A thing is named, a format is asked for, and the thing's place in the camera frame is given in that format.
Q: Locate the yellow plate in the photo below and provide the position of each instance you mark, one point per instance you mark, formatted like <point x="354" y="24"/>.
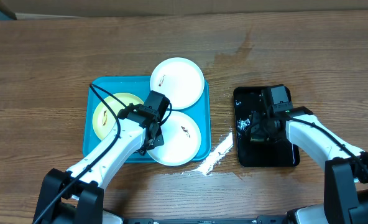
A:
<point x="103" y="120"/>

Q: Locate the green yellow sponge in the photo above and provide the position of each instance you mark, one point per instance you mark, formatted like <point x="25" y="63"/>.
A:
<point x="259" y="137"/>

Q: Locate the teal plastic tray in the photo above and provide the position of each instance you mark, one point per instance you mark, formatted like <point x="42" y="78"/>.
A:
<point x="139" y="86"/>

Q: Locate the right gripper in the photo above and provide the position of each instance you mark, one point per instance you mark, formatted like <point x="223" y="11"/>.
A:
<point x="258" y="121"/>

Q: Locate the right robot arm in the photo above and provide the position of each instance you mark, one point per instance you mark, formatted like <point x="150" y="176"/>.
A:
<point x="345" y="166"/>

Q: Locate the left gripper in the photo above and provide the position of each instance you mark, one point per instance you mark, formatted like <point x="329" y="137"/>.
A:
<point x="158" y="140"/>

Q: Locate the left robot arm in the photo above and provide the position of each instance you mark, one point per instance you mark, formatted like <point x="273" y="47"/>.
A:
<point x="77" y="194"/>

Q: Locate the white plate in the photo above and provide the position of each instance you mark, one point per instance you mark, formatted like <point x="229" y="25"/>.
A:
<point x="180" y="80"/>
<point x="182" y="141"/>

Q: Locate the black rectangular tray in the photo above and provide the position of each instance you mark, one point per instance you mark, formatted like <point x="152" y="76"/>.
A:
<point x="250" y="154"/>

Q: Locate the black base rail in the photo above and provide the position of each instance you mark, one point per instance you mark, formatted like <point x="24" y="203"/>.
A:
<point x="262" y="219"/>

